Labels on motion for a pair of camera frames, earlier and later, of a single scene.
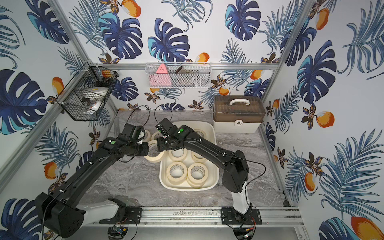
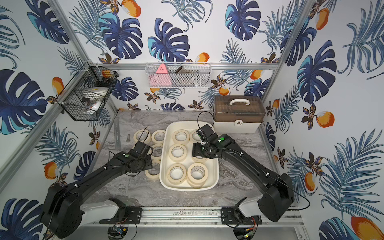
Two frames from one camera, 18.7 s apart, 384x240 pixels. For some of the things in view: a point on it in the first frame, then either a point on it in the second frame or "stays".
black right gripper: [160, 145] -> [196, 150]
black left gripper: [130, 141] -> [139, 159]
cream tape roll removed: [157, 134] stays
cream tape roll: [148, 136] stays
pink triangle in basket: [161, 78] stays
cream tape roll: [178, 155] stays
